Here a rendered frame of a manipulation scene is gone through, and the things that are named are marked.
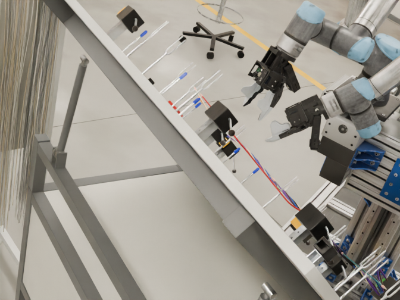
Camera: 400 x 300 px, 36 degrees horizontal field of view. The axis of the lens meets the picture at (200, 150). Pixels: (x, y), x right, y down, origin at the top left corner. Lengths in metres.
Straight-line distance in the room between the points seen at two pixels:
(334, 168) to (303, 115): 0.50
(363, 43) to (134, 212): 0.89
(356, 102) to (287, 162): 2.20
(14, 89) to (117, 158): 1.64
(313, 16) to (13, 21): 0.91
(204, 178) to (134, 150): 2.71
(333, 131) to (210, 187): 1.28
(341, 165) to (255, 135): 1.96
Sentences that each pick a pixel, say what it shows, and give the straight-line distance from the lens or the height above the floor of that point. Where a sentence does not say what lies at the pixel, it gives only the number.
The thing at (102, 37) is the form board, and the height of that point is 1.59.
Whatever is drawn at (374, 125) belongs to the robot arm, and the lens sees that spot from 2.03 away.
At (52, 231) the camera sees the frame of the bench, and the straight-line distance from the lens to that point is 1.94.
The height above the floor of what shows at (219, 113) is 1.49.
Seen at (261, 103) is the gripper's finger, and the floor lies 1.28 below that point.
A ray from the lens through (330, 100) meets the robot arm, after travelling 1.97.
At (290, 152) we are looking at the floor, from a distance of 4.26.
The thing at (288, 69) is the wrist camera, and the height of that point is 1.38.
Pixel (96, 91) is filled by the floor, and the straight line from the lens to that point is 4.34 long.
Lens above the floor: 2.09
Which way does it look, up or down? 32 degrees down
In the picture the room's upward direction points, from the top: 16 degrees clockwise
